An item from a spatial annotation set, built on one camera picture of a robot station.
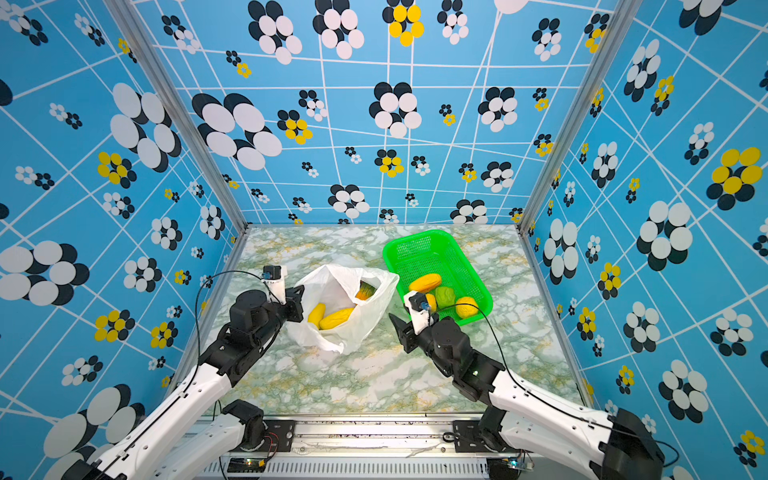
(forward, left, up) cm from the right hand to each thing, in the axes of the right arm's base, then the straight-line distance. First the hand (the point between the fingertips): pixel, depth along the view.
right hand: (401, 310), depth 74 cm
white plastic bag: (+19, +22, -18) cm, 34 cm away
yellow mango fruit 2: (+7, +26, -15) cm, 31 cm away
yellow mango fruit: (+6, +20, -16) cm, 26 cm away
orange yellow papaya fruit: (+19, -8, -16) cm, 26 cm away
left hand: (+6, +25, +2) cm, 26 cm away
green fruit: (+12, -14, -13) cm, 23 cm away
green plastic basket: (+33, -15, -17) cm, 40 cm away
